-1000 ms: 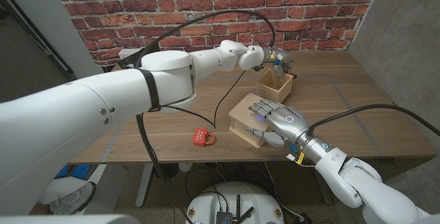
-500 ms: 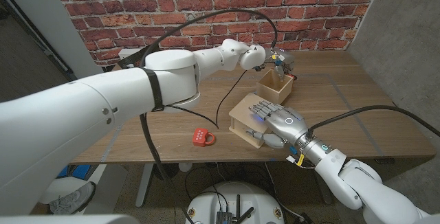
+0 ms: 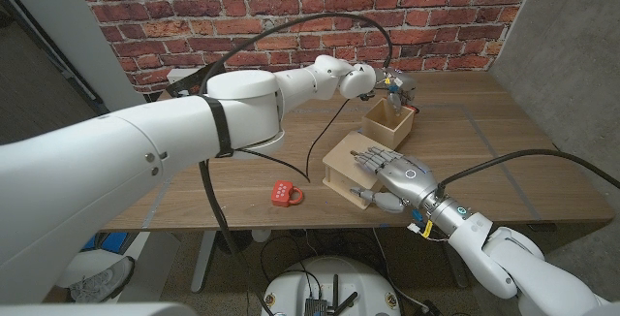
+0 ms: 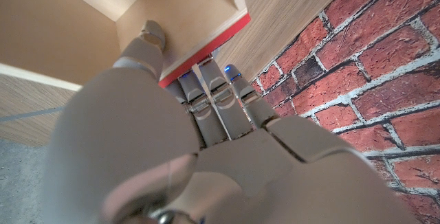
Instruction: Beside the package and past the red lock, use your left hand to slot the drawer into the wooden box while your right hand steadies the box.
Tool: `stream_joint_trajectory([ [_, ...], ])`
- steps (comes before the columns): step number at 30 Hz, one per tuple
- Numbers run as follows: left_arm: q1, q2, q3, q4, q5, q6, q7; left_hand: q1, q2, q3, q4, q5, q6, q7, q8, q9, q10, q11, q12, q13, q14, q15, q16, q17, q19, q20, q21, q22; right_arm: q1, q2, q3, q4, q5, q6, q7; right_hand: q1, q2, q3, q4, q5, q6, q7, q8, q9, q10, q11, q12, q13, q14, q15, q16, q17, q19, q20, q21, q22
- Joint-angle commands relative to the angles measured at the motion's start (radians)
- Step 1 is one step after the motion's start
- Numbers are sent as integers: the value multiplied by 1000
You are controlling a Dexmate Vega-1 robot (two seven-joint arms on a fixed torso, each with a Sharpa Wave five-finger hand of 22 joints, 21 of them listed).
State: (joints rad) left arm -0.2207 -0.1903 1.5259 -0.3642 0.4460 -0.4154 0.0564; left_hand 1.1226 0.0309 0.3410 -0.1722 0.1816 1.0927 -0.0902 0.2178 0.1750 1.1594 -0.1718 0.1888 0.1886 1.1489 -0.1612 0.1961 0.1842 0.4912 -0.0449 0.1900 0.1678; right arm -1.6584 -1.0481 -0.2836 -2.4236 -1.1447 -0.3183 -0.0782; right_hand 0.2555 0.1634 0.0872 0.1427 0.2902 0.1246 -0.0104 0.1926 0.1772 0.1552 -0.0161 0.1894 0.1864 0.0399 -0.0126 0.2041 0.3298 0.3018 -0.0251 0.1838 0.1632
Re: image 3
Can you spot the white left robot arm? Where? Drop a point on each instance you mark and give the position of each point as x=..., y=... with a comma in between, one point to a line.
x=145, y=141

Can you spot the black orange snack package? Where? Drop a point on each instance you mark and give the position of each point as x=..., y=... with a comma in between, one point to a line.
x=186, y=85

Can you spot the white table leg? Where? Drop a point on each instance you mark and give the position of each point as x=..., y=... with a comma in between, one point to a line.
x=202, y=267

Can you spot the white floor base blue pads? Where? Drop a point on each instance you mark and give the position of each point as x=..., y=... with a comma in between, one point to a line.
x=114, y=242

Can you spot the grey table leg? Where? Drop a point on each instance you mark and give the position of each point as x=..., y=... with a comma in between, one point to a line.
x=448, y=267

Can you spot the grey sneaker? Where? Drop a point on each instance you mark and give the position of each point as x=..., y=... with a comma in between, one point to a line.
x=106, y=279

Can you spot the red padlock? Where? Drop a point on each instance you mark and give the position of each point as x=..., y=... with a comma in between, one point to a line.
x=281, y=192

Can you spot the black antenna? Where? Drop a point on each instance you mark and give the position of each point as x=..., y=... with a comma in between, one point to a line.
x=349, y=302
x=335, y=292

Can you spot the black round floor object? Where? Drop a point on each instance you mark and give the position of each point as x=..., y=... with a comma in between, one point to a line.
x=242, y=241

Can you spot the grey finned electronics module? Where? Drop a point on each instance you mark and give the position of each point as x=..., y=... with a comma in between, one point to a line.
x=315, y=307

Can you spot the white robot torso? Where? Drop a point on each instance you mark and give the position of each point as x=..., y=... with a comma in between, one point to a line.
x=290, y=287

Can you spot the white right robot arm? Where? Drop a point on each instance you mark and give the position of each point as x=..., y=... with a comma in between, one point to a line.
x=523, y=267

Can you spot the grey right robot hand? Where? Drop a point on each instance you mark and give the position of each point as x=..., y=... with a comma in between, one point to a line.
x=409, y=180

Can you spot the wooden drawer with red front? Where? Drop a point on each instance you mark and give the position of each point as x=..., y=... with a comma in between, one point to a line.
x=382, y=134

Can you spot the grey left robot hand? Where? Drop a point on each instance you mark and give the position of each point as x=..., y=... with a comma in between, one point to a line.
x=402, y=85

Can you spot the wooden box with slot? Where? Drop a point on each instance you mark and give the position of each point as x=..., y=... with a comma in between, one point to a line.
x=341, y=170

